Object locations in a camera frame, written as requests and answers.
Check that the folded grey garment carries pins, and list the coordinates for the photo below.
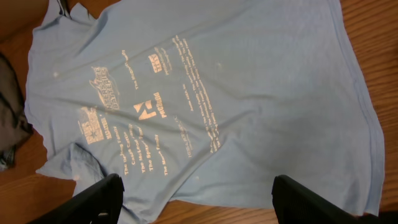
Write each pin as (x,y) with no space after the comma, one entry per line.
(14,126)

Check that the light blue printed t-shirt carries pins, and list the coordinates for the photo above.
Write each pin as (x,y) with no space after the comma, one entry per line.
(205,102)

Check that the black t-shirt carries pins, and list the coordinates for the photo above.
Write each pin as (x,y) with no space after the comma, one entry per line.
(388,217)

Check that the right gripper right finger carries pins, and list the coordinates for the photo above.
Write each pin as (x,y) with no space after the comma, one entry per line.
(295,204)

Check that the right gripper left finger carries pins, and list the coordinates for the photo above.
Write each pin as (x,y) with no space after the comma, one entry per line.
(99,204)

